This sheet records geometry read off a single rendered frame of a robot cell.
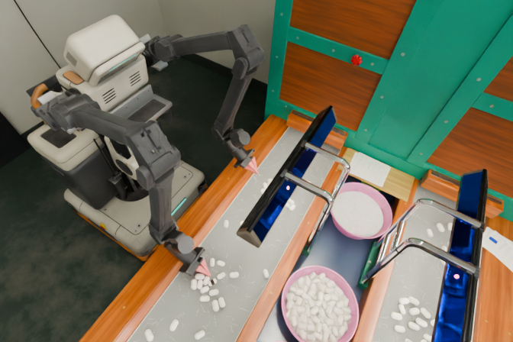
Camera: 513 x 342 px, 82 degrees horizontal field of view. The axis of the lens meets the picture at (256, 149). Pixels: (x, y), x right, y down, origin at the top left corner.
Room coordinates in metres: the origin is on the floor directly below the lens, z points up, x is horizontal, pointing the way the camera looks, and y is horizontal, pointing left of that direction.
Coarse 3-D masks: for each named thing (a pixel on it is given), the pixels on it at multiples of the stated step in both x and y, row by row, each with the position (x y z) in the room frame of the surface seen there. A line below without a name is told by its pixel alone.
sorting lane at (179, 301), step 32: (288, 128) 1.10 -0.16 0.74; (320, 160) 0.90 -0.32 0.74; (256, 192) 0.69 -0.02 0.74; (288, 224) 0.55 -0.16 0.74; (224, 256) 0.39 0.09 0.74; (256, 256) 0.40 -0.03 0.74; (224, 288) 0.28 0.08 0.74; (256, 288) 0.29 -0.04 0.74; (160, 320) 0.17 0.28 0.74; (192, 320) 0.17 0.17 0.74; (224, 320) 0.18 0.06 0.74
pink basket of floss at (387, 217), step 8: (344, 184) 0.75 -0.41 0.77; (352, 184) 0.76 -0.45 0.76; (360, 184) 0.76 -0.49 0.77; (368, 192) 0.73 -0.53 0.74; (376, 192) 0.72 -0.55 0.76; (376, 200) 0.70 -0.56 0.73; (384, 200) 0.68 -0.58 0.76; (384, 208) 0.65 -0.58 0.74; (384, 216) 0.62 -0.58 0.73; (336, 224) 0.58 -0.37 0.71; (384, 224) 0.58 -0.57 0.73; (344, 232) 0.54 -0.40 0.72; (384, 232) 0.53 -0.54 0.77
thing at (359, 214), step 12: (348, 192) 0.73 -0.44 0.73; (360, 192) 0.73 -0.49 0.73; (336, 204) 0.67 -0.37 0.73; (348, 204) 0.67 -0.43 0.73; (360, 204) 0.67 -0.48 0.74; (372, 204) 0.68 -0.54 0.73; (336, 216) 0.61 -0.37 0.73; (348, 216) 0.61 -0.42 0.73; (360, 216) 0.61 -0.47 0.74; (372, 216) 0.62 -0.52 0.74; (348, 228) 0.56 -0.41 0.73; (360, 228) 0.56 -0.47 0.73; (372, 228) 0.56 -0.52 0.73
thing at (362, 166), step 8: (352, 160) 0.88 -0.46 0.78; (360, 160) 0.89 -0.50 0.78; (368, 160) 0.89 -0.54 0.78; (376, 160) 0.89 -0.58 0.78; (352, 168) 0.84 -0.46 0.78; (360, 168) 0.84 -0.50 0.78; (368, 168) 0.84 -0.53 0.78; (376, 168) 0.85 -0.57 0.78; (384, 168) 0.85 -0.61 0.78; (360, 176) 0.79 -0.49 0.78; (368, 176) 0.80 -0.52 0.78; (376, 176) 0.80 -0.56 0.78; (384, 176) 0.80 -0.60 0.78; (376, 184) 0.76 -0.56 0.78
